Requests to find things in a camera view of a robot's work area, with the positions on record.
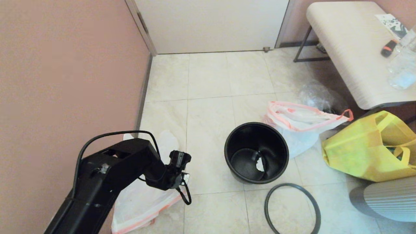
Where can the white door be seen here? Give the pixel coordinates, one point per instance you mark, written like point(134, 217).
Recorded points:
point(211, 26)

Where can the black and orange small device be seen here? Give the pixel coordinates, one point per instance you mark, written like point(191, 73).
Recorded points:
point(389, 48)

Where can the dark grey shoe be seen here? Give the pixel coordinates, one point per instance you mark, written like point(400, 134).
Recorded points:
point(321, 48)

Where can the yellow tote bag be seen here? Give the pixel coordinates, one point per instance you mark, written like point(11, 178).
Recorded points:
point(354, 152)

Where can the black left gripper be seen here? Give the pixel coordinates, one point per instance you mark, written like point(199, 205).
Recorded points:
point(175, 180)

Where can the grey ribbed round object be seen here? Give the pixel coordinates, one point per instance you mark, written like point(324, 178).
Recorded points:
point(390, 198)

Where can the black trash bin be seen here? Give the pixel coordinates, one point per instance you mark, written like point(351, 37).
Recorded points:
point(234, 146)

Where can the black and white leaflet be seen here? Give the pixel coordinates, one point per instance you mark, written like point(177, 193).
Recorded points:
point(391, 25)

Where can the clear plastic bottle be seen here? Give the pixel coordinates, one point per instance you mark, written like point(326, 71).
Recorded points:
point(403, 70)

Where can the beige table with metal legs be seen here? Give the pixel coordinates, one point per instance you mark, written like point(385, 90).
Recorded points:
point(351, 48)

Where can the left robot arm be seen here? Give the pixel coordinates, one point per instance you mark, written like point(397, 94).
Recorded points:
point(107, 175)

